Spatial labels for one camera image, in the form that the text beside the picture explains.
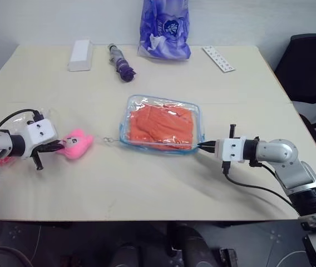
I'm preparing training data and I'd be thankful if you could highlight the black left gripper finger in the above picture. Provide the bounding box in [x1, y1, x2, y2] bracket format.
[45, 140, 67, 153]
[32, 151, 45, 170]

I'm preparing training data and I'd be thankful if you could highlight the pink plush charm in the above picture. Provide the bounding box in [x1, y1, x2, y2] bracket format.
[56, 128, 94, 161]

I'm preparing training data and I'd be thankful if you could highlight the clear plastic pouch blue trim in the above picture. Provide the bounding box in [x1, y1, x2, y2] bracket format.
[118, 95, 205, 154]

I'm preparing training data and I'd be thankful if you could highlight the orange cloth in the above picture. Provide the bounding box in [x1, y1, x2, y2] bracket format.
[129, 103, 196, 151]

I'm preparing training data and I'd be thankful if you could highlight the white remote control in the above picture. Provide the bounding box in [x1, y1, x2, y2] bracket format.
[201, 46, 236, 73]

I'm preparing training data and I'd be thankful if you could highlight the white rectangular box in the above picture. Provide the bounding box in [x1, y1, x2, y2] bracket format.
[67, 39, 94, 72]

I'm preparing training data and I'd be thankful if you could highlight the large dark rounded shape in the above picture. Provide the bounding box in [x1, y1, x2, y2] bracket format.
[171, 222, 213, 267]

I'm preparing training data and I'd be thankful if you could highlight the purple folded umbrella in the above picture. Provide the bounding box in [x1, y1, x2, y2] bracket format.
[107, 43, 136, 83]

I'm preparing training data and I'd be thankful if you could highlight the blue purple plastic bag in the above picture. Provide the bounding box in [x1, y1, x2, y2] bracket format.
[137, 0, 191, 61]

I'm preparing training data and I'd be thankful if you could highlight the black chair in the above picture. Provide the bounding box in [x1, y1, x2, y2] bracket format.
[274, 33, 316, 170]

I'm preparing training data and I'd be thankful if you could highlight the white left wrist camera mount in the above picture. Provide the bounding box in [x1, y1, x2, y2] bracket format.
[26, 118, 60, 161]

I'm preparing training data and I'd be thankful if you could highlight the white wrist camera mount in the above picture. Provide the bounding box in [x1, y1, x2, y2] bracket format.
[216, 136, 247, 164]
[26, 118, 60, 161]

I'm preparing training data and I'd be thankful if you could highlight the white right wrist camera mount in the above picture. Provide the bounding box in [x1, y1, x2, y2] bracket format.
[216, 136, 247, 164]

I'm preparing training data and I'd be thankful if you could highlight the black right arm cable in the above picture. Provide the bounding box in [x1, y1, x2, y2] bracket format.
[222, 162, 299, 208]

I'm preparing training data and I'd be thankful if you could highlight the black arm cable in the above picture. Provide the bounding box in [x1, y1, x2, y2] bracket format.
[0, 108, 41, 131]
[222, 162, 299, 208]

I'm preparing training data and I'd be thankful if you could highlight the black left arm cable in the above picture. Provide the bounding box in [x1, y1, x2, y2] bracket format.
[0, 108, 41, 131]

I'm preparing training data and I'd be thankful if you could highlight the black floor hose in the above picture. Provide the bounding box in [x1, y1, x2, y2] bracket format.
[0, 246, 33, 267]

